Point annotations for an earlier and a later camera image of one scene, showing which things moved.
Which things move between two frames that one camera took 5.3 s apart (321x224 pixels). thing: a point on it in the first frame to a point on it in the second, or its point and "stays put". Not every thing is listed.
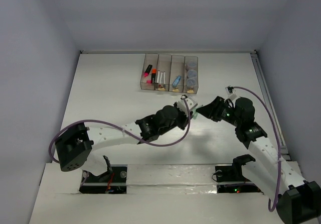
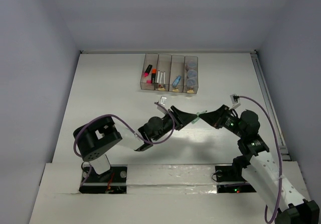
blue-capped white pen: x=158 y=77 stays put
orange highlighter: x=153 y=75 stays put
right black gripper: x=211 y=110 to x=215 y=117
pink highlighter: x=146 y=73 stays put
